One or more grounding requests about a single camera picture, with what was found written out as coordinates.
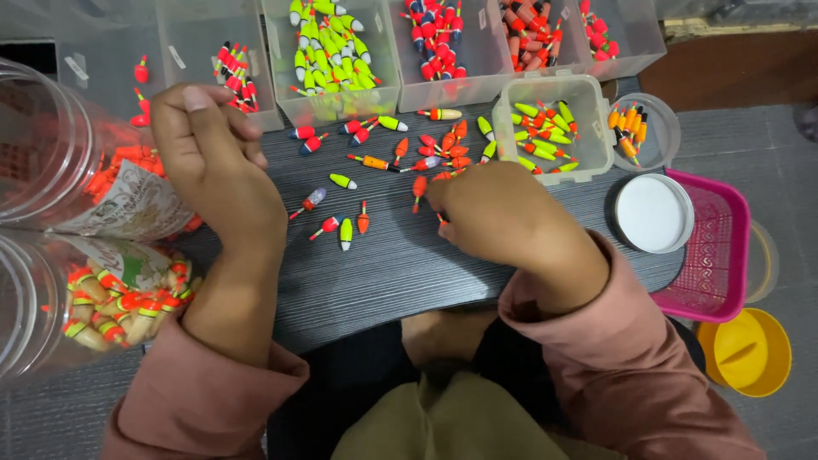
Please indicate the person's right hand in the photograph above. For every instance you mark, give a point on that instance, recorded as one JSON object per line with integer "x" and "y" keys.
{"x": 498, "y": 211}

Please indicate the person's left hand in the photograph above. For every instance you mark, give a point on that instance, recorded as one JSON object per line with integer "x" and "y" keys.
{"x": 217, "y": 185}

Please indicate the person's right fingers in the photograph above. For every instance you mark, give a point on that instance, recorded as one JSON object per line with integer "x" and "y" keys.
{"x": 441, "y": 198}

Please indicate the red lavender fishing float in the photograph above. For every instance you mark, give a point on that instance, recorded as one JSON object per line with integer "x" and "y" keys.
{"x": 427, "y": 163}
{"x": 313, "y": 199}

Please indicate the cluster of orange red floats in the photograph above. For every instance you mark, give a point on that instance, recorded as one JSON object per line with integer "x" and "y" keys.
{"x": 455, "y": 152}

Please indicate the yellow green fishing float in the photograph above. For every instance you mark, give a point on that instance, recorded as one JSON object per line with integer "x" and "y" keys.
{"x": 485, "y": 128}
{"x": 489, "y": 151}
{"x": 343, "y": 181}
{"x": 391, "y": 122}
{"x": 346, "y": 233}

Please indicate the long orange black fishing float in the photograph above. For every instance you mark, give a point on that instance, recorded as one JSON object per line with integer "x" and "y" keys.
{"x": 374, "y": 162}

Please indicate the orange cream fishing float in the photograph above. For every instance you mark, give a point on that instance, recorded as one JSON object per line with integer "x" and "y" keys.
{"x": 442, "y": 114}

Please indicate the red blue fishing float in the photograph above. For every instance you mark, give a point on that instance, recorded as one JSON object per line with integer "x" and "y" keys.
{"x": 301, "y": 133}
{"x": 350, "y": 126}
{"x": 361, "y": 135}
{"x": 311, "y": 145}

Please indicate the red white fishing float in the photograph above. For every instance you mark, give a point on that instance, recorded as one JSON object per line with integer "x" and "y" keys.
{"x": 329, "y": 225}

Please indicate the pile of green orange floats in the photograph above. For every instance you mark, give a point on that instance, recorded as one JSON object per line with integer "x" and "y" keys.
{"x": 543, "y": 137}

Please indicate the pile of red blue floats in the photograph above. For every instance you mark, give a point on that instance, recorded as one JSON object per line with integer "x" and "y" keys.
{"x": 438, "y": 45}

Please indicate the clear plastic bin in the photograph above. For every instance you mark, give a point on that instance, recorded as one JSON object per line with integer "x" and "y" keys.
{"x": 572, "y": 38}
{"x": 485, "y": 51}
{"x": 192, "y": 25}
{"x": 639, "y": 32}
{"x": 377, "y": 38}
{"x": 108, "y": 38}

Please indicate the small clear plastic box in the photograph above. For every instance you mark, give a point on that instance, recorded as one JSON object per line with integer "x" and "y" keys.
{"x": 591, "y": 140}

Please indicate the pile of yellow green floats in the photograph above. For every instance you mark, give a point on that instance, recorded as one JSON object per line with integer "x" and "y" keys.
{"x": 332, "y": 57}

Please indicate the pile of red brown floats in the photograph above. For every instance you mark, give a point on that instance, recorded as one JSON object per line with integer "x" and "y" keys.
{"x": 530, "y": 38}

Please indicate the bunch of orange black floats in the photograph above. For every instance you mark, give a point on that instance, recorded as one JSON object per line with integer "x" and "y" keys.
{"x": 629, "y": 131}

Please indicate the person's legs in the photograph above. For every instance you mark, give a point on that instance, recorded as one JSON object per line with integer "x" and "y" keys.
{"x": 447, "y": 409}

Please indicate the white round lid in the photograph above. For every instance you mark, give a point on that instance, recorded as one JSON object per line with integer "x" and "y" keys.
{"x": 652, "y": 214}

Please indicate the clear round tub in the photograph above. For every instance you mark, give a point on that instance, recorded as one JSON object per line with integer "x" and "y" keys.
{"x": 661, "y": 134}

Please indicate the pile of red black floats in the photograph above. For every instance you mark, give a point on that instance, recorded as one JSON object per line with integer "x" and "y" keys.
{"x": 236, "y": 80}

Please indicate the pink plastic basket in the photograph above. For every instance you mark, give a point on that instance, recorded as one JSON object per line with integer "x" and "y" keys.
{"x": 716, "y": 255}

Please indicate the heap of plain orange floats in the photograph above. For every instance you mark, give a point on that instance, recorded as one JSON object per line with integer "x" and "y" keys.
{"x": 121, "y": 166}

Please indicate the clear round lid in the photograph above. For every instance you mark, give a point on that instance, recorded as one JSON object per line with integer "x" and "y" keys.
{"x": 764, "y": 262}

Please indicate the heap of tan orange floats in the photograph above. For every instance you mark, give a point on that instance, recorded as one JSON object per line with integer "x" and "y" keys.
{"x": 121, "y": 306}

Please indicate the yellow round lid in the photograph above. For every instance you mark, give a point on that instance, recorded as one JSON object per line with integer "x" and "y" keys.
{"x": 748, "y": 351}

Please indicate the clear jar with white label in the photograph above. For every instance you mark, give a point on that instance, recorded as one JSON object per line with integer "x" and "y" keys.
{"x": 45, "y": 140}

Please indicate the clear jar with green label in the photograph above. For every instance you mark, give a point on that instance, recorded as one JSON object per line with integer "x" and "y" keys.
{"x": 32, "y": 300}

